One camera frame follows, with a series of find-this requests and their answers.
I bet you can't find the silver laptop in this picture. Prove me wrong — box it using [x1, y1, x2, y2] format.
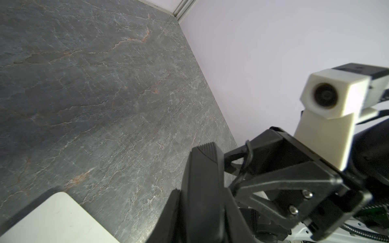
[1, 192, 118, 243]

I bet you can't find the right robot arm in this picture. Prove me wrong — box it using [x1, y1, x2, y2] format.
[224, 120, 389, 242]

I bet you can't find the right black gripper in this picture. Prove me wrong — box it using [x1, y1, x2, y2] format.
[224, 127, 372, 241]

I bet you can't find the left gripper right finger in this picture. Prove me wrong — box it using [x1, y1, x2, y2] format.
[180, 142, 255, 243]

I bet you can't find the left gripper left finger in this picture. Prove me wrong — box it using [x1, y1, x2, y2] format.
[146, 189, 180, 243]

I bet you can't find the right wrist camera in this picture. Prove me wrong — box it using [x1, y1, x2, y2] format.
[294, 63, 389, 171]

